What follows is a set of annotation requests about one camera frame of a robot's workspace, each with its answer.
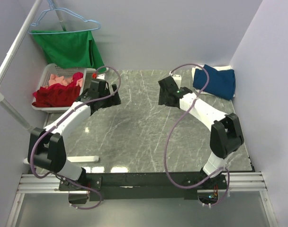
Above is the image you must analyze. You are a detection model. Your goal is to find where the magenta garment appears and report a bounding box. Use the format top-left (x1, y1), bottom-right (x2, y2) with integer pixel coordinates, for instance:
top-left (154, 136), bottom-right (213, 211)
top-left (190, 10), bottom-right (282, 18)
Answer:
top-left (72, 72), bottom-right (84, 84)

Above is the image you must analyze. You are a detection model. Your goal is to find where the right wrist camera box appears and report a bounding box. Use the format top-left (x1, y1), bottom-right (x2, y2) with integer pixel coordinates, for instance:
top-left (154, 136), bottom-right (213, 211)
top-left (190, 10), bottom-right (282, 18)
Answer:
top-left (169, 72), bottom-right (182, 88)

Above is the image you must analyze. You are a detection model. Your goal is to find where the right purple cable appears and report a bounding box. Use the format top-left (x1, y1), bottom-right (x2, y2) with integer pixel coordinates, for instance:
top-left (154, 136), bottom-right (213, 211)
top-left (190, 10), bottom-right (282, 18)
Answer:
top-left (163, 62), bottom-right (230, 208)

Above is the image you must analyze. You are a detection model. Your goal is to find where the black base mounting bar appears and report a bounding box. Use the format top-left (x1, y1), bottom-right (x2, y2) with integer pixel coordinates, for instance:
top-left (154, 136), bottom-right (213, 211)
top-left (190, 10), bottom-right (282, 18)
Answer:
top-left (59, 172), bottom-right (227, 204)

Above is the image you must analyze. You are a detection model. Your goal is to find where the blue mickey t shirt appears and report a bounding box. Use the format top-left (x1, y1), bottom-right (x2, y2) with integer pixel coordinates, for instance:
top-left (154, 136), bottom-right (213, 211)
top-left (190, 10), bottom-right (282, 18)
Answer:
top-left (192, 64), bottom-right (236, 101)

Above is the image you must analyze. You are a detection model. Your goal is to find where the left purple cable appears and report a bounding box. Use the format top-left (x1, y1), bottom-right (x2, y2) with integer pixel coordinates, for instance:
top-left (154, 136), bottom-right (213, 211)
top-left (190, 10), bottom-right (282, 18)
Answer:
top-left (30, 65), bottom-right (122, 210)

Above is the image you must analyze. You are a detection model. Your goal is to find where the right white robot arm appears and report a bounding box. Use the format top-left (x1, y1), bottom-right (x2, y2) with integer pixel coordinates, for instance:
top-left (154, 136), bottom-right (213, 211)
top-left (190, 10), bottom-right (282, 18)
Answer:
top-left (158, 76), bottom-right (244, 189)

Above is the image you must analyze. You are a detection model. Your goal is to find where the aluminium rail frame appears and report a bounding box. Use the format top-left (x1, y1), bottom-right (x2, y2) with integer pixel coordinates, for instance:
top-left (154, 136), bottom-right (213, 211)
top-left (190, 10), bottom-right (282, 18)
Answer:
top-left (6, 172), bottom-right (279, 227)

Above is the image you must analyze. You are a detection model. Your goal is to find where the green hanging cloth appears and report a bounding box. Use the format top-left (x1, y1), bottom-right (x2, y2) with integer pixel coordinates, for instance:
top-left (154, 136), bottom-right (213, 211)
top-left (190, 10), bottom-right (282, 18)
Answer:
top-left (31, 30), bottom-right (104, 69)

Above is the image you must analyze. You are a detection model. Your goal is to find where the pink garment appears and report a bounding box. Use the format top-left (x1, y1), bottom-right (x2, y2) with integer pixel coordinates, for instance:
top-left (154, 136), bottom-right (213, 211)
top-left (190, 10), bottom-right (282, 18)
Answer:
top-left (48, 74), bottom-right (83, 87)

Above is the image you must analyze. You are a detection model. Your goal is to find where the purple cable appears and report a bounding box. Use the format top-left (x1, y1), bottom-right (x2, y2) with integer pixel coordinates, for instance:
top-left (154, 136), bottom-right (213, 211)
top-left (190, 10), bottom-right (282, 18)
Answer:
top-left (163, 62), bottom-right (230, 208)
top-left (30, 65), bottom-right (122, 210)

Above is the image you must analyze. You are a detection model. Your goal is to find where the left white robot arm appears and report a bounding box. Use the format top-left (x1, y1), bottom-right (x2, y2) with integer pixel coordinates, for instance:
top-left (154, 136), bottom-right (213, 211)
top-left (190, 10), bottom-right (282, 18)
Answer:
top-left (27, 79), bottom-right (121, 190)

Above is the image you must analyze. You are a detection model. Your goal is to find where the dark red garment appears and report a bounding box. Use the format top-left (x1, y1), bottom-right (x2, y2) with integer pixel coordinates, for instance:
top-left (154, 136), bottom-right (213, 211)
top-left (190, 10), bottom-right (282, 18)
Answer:
top-left (32, 84), bottom-right (81, 108)

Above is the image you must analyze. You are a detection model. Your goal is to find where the white clothes rack pole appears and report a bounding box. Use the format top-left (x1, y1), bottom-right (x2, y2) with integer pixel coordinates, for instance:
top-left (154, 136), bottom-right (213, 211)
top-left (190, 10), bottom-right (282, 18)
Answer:
top-left (0, 0), bottom-right (66, 135)

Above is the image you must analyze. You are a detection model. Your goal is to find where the white rack foot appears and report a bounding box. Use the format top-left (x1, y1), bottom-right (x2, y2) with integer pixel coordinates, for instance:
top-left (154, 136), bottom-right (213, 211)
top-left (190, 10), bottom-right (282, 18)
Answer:
top-left (23, 156), bottom-right (99, 164)

